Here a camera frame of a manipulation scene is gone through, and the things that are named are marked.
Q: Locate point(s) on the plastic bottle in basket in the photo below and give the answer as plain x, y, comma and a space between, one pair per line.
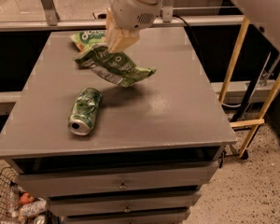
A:
32, 209

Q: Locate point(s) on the green jalapeno kettle chip bag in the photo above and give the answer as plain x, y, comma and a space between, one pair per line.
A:
117, 68

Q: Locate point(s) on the wire basket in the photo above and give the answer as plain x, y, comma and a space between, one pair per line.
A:
8, 211

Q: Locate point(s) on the orange fruit in basket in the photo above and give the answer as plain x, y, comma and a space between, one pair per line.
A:
26, 198

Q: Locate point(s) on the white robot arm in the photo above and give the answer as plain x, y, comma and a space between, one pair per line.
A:
263, 14

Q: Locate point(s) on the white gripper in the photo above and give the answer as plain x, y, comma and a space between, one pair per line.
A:
131, 11

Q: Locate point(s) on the grey metal railing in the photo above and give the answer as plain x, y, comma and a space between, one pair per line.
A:
36, 15

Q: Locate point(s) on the grey drawer cabinet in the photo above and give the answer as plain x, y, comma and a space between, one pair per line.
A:
153, 145

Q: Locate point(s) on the green soda can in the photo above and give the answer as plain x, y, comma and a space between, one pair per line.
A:
84, 111

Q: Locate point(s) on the green snack bag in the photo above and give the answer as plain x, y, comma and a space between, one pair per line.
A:
87, 39

